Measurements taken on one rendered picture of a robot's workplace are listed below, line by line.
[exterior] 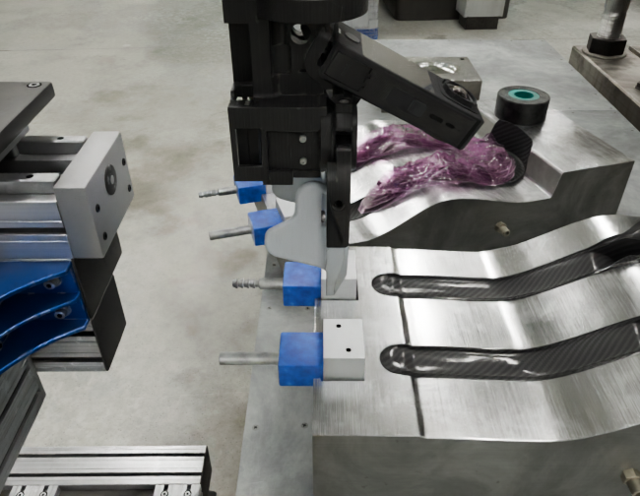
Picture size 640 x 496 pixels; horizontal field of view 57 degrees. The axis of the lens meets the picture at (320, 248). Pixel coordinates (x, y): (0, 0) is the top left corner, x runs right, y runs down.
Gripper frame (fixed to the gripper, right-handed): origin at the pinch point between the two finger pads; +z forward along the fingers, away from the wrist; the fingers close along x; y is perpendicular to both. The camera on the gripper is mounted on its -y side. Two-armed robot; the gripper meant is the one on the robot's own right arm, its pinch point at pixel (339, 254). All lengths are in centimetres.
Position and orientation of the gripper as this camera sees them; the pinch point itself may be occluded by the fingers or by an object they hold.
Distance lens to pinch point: 46.7
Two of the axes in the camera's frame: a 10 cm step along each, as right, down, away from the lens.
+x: 0.0, 5.9, -8.1
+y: -10.0, 0.0, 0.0
